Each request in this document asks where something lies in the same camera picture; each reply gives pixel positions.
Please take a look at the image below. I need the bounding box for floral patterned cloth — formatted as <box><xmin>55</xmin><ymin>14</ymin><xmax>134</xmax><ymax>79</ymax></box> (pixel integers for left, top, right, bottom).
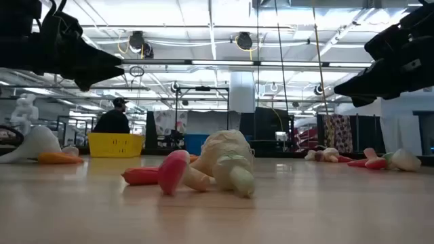
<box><xmin>153</xmin><ymin>110</ymin><xmax>189</xmax><ymax>137</ymax></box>

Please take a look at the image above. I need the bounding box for black folding screen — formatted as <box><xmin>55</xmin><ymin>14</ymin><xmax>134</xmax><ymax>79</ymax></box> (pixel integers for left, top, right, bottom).
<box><xmin>349</xmin><ymin>115</ymin><xmax>387</xmax><ymax>154</ymax></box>

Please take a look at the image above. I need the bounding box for black hanging cable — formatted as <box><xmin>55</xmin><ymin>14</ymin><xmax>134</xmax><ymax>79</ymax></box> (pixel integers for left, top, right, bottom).
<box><xmin>273</xmin><ymin>0</ymin><xmax>290</xmax><ymax>113</ymax></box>

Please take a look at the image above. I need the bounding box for pale brown mushroom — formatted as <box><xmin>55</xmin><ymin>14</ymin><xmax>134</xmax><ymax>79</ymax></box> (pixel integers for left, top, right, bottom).
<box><xmin>62</xmin><ymin>145</ymin><xmax>80</xmax><ymax>157</ymax></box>

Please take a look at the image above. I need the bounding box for brown patterned cloth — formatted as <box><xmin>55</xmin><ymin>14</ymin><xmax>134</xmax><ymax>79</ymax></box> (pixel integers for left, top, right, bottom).
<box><xmin>321</xmin><ymin>113</ymin><xmax>354</xmax><ymax>154</ymax></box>

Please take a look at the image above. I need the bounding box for blue plastic basket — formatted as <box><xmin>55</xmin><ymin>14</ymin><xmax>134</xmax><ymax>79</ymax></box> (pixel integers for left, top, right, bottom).
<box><xmin>184</xmin><ymin>134</ymin><xmax>254</xmax><ymax>157</ymax></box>

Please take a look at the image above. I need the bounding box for black partition panel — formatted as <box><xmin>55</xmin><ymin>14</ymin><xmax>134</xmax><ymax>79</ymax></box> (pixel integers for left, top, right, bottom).
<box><xmin>239</xmin><ymin>107</ymin><xmax>294</xmax><ymax>142</ymax></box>

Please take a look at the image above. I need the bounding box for black metal gantry frame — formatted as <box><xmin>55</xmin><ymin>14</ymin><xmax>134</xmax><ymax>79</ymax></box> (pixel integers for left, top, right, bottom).
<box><xmin>174</xmin><ymin>85</ymin><xmax>231</xmax><ymax>150</ymax></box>

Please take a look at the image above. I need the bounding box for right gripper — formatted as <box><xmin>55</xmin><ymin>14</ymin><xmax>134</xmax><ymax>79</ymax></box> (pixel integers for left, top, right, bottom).
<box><xmin>334</xmin><ymin>0</ymin><xmax>434</xmax><ymax>108</ymax></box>

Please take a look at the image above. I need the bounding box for red striped cloth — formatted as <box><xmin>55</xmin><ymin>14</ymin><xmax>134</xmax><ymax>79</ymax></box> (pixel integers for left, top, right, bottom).
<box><xmin>293</xmin><ymin>126</ymin><xmax>320</xmax><ymax>153</ymax></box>

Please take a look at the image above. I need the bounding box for yellow hanging cable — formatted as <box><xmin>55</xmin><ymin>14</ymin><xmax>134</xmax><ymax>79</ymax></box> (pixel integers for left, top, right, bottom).
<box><xmin>311</xmin><ymin>0</ymin><xmax>330</xmax><ymax>116</ymax></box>

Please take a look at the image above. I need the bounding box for white humanoid robot figure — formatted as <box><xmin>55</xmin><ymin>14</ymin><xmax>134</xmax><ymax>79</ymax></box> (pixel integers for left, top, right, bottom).
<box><xmin>9</xmin><ymin>93</ymin><xmax>40</xmax><ymax>136</ymax></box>

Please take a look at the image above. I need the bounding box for narrow black panel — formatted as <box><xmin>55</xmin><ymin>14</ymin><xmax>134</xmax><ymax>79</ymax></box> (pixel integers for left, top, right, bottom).
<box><xmin>145</xmin><ymin>110</ymin><xmax>159</xmax><ymax>150</ymax></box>

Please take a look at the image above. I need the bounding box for white curtain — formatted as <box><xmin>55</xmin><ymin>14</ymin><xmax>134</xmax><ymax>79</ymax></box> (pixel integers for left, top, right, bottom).
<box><xmin>378</xmin><ymin>113</ymin><xmax>424</xmax><ymax>157</ymax></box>

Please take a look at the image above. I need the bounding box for black ceiling cable reel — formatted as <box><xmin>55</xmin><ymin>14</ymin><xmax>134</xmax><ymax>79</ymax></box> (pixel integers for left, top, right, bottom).
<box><xmin>235</xmin><ymin>31</ymin><xmax>254</xmax><ymax>52</ymax></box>
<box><xmin>127</xmin><ymin>30</ymin><xmax>155</xmax><ymax>60</ymax></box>

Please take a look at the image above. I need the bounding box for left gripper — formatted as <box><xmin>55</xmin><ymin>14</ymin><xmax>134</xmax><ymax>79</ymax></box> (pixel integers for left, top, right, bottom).
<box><xmin>0</xmin><ymin>0</ymin><xmax>126</xmax><ymax>92</ymax></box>

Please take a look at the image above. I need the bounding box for red cap mushroom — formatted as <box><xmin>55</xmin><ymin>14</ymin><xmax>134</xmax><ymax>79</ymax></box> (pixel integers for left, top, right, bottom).
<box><xmin>362</xmin><ymin>147</ymin><xmax>388</xmax><ymax>171</ymax></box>
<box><xmin>157</xmin><ymin>149</ymin><xmax>212</xmax><ymax>197</ymax></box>

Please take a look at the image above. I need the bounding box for large white garlic bulb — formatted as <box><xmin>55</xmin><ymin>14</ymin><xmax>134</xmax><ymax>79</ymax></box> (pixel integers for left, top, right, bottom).
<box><xmin>0</xmin><ymin>125</ymin><xmax>62</xmax><ymax>165</ymax></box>

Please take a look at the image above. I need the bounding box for white round column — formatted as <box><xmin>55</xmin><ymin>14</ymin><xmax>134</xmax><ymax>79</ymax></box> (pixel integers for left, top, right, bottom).
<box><xmin>229</xmin><ymin>71</ymin><xmax>256</xmax><ymax>114</ymax></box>

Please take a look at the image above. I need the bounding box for black shelf frame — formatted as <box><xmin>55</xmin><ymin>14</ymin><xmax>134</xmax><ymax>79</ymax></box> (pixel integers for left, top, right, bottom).
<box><xmin>56</xmin><ymin>115</ymin><xmax>99</xmax><ymax>147</ymax></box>

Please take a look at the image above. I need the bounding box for long LED light bar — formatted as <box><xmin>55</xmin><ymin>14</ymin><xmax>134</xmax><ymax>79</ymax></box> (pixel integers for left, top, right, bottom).
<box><xmin>120</xmin><ymin>59</ymin><xmax>374</xmax><ymax>67</ymax></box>

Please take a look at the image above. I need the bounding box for orange carrot toy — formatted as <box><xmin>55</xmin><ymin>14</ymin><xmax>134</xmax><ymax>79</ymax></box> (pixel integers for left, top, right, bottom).
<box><xmin>28</xmin><ymin>151</ymin><xmax>84</xmax><ymax>165</ymax></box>

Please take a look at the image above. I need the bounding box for person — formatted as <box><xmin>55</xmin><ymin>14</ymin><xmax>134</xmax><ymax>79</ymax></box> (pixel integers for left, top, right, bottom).
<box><xmin>92</xmin><ymin>97</ymin><xmax>132</xmax><ymax>134</ymax></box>

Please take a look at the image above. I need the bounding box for yellow plastic basket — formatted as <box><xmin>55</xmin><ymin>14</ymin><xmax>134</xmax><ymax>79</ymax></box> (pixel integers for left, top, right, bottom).
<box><xmin>87</xmin><ymin>132</ymin><xmax>146</xmax><ymax>159</ymax></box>

